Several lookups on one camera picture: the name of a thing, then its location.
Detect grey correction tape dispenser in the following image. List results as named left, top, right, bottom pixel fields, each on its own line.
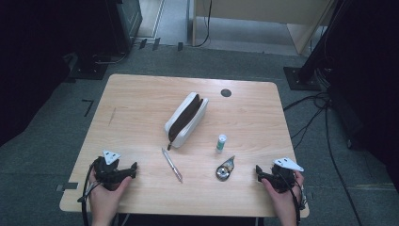
left=215, top=154, right=236, bottom=183

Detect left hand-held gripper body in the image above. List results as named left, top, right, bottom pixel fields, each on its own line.
left=93, top=150, right=122, bottom=191

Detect white pencil case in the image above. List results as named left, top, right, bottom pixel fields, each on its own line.
left=164, top=91, right=209, bottom=151

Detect person's left hand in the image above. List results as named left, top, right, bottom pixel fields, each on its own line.
left=88, top=170, right=133, bottom=218

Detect black stand base plate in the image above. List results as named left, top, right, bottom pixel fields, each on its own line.
left=67, top=53, right=110, bottom=81

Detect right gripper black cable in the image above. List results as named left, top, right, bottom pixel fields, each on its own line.
left=276, top=170, right=308, bottom=226

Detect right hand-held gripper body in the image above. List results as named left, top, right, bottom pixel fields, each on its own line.
left=270, top=157, right=305, bottom=193

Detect dark curtain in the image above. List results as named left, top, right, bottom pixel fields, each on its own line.
left=0, top=0, right=109, bottom=148
left=324, top=0, right=399, bottom=192

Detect person's right hand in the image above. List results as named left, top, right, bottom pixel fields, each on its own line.
left=262, top=170, right=306, bottom=218

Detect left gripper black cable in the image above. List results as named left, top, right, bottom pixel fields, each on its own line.
left=77, top=159, right=104, bottom=226

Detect white green glue stick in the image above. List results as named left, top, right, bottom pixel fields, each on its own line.
left=215, top=134, right=228, bottom=154

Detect black hanging cable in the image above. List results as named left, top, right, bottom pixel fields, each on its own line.
left=192, top=0, right=214, bottom=48

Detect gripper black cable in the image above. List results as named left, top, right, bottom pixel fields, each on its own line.
left=77, top=159, right=104, bottom=226
left=276, top=170, right=308, bottom=226

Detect black tape corner mark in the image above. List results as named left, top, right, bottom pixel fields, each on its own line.
left=81, top=99, right=95, bottom=118

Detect black floor cables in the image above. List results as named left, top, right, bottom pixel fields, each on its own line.
left=282, top=89, right=365, bottom=226

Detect black stand with square base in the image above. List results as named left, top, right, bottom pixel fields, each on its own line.
left=283, top=0, right=350, bottom=92

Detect silver pen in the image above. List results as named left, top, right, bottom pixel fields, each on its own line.
left=161, top=147, right=184, bottom=184

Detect black cabinet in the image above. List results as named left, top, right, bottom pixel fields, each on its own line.
left=104, top=0, right=144, bottom=57

